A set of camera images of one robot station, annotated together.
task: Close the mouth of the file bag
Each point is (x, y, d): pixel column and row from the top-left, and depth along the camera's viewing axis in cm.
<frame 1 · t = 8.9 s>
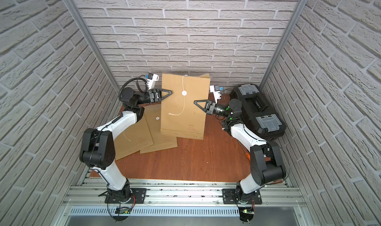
left hand: (173, 94, 70), fingers open
right hand: (196, 103, 71), fingers closed
brown kraft file bag: (180, 116, 74), point 28 cm above the table
middle brown file bag: (161, 140, 96), on the table
left brown file bag: (133, 139, 91), point 4 cm above the table
black plastic toolbox: (258, 114, 88), point 18 cm above the table

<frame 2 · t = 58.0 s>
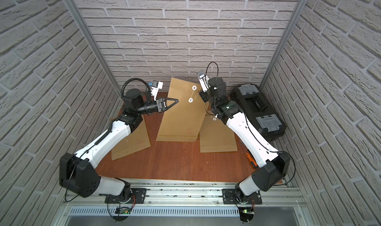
left hand: (179, 100, 67), fingers closed
right hand: (210, 82, 73), fingers closed
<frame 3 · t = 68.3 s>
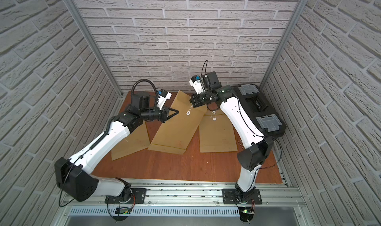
left hand: (179, 110, 72), fingers closed
right hand: (193, 100, 76), fingers closed
middle brown file bag: (174, 132, 72), point 25 cm above the table
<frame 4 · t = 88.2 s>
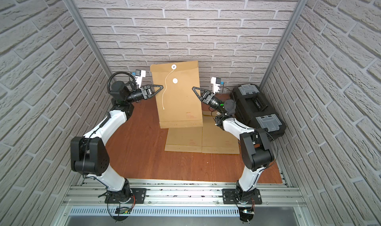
left hand: (164, 86, 72), fingers open
right hand: (193, 90, 70), fingers closed
